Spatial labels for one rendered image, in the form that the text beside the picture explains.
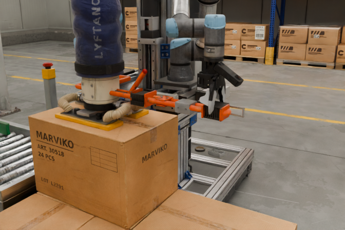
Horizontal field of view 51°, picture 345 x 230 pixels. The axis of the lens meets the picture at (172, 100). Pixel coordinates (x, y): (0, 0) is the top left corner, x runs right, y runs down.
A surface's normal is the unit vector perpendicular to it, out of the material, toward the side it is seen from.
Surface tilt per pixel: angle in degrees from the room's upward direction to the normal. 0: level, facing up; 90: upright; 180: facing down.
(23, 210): 0
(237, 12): 90
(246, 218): 0
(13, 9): 90
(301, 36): 90
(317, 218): 0
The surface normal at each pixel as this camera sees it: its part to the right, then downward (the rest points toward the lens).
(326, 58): -0.47, 0.22
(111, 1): 0.69, -0.04
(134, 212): 0.84, 0.15
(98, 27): 0.30, -0.08
